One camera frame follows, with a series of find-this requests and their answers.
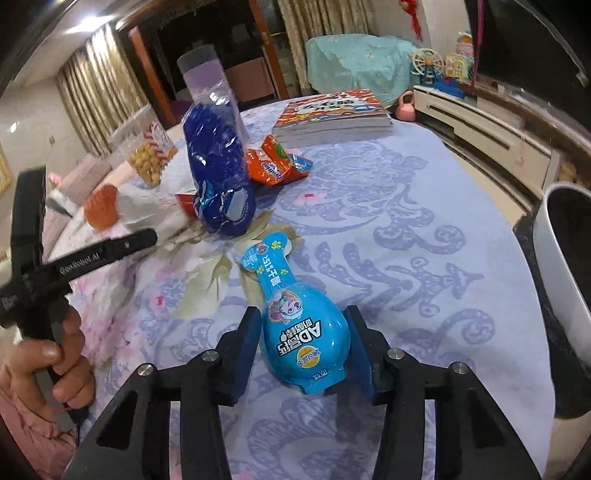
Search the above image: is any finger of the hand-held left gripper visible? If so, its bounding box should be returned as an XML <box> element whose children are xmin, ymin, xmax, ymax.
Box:
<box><xmin>39</xmin><ymin>229</ymin><xmax>158</xmax><ymax>283</ymax></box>

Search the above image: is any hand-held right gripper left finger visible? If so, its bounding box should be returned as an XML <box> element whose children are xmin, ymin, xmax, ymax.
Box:
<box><xmin>76</xmin><ymin>305</ymin><xmax>264</xmax><ymax>480</ymax></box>

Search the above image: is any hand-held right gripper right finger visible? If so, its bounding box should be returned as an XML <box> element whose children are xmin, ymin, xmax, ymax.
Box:
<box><xmin>323</xmin><ymin>305</ymin><xmax>543</xmax><ymax>480</ymax></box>

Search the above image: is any blue cartoon drink bottle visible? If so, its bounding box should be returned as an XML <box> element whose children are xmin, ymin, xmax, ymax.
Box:
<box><xmin>241</xmin><ymin>233</ymin><xmax>352</xmax><ymax>395</ymax></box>

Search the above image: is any blue plastic bag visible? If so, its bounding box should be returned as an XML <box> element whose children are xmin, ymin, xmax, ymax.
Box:
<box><xmin>181</xmin><ymin>92</ymin><xmax>257</xmax><ymax>239</ymax></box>

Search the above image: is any orange red snack wrapper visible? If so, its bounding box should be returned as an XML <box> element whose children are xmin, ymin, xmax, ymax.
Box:
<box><xmin>246</xmin><ymin>135</ymin><xmax>315</xmax><ymax>186</ymax></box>

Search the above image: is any white trash bin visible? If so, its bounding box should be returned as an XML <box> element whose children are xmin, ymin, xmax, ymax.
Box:
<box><xmin>512</xmin><ymin>181</ymin><xmax>591</xmax><ymax>420</ymax></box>

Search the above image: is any person's left hand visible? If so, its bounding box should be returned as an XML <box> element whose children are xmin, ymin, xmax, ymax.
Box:
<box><xmin>0</xmin><ymin>305</ymin><xmax>96</xmax><ymax>412</ymax></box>

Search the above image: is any bag of yellow snack balls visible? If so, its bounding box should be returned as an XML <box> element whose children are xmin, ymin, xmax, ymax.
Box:
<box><xmin>120</xmin><ymin>117</ymin><xmax>179</xmax><ymax>188</ymax></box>

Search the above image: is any beige curtain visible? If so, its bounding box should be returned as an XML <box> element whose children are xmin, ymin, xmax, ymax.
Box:
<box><xmin>277</xmin><ymin>0</ymin><xmax>375</xmax><ymax>100</ymax></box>
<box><xmin>55</xmin><ymin>23</ymin><xmax>144</xmax><ymax>158</ymax></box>

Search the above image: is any purple drink bottle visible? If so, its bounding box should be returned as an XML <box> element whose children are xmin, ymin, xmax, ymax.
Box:
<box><xmin>177</xmin><ymin>44</ymin><xmax>242</xmax><ymax>121</ymax></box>

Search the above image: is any glass balcony door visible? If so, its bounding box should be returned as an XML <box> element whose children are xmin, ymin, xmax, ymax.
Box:
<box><xmin>115</xmin><ymin>0</ymin><xmax>287</xmax><ymax>130</ymax></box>

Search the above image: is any stack of children's books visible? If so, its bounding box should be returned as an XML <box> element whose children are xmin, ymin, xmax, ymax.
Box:
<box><xmin>271</xmin><ymin>89</ymin><xmax>394</xmax><ymax>145</ymax></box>

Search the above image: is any pink kettlebell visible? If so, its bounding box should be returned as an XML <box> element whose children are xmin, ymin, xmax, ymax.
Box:
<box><xmin>394</xmin><ymin>90</ymin><xmax>419</xmax><ymax>122</ymax></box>

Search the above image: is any white television cabinet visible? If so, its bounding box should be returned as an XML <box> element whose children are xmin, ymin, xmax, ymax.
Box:
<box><xmin>412</xmin><ymin>83</ymin><xmax>591</xmax><ymax>208</ymax></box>

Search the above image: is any teal furniture cover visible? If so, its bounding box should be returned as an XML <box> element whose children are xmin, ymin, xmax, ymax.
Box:
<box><xmin>305</xmin><ymin>34</ymin><xmax>419</xmax><ymax>106</ymax></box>

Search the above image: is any ferris wheel toy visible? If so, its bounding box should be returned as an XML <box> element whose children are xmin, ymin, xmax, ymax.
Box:
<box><xmin>410</xmin><ymin>48</ymin><xmax>440</xmax><ymax>87</ymax></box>

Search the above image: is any colourful toy house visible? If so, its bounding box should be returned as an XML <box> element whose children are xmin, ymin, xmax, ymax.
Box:
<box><xmin>444</xmin><ymin>53</ymin><xmax>474</xmax><ymax>84</ymax></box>

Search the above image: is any red hanging decoration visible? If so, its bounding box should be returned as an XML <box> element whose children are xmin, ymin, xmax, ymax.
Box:
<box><xmin>399</xmin><ymin>0</ymin><xmax>423</xmax><ymax>42</ymax></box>

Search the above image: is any television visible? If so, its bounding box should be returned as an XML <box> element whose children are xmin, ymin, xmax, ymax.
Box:
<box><xmin>463</xmin><ymin>0</ymin><xmax>591</xmax><ymax>95</ymax></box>

